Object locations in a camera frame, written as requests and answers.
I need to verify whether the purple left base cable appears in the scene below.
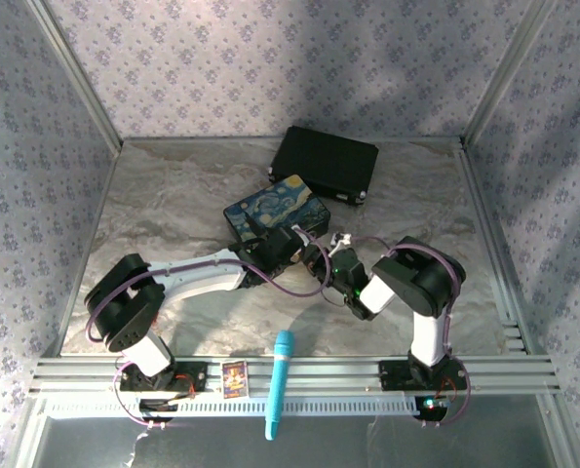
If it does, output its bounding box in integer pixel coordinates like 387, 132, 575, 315
112, 358, 167, 431

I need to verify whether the blue marker pen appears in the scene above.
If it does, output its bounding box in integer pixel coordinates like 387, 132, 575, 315
263, 330, 296, 442

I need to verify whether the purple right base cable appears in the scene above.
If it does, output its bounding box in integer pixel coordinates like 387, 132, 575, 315
423, 363, 473, 429

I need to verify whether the aluminium mounting rail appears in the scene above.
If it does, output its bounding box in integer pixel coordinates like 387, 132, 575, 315
31, 354, 562, 396

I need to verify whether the aluminium side rail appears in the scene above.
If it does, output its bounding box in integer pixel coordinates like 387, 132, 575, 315
458, 137, 555, 360

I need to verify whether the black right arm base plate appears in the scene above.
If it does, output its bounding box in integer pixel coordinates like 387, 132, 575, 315
378, 359, 472, 423

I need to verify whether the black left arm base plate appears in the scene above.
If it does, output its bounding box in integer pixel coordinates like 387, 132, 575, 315
118, 359, 209, 394

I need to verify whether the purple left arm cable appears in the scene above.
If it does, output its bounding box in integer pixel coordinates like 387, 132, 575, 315
85, 226, 331, 345

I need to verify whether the aluminium frame post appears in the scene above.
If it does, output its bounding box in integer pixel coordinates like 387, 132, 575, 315
24, 0, 124, 150
462, 0, 550, 145

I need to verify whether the starry night print box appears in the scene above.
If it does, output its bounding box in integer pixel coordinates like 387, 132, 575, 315
222, 174, 331, 245

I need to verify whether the small orange card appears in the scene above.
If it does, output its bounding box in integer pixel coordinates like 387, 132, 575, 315
219, 359, 249, 400

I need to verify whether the white slotted cable duct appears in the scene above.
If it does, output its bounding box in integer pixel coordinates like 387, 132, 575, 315
38, 397, 446, 421

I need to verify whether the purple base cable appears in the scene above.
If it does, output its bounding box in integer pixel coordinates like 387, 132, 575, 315
112, 358, 167, 431
423, 363, 473, 429

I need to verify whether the black hard case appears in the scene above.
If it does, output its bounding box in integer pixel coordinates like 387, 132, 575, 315
267, 125, 380, 207

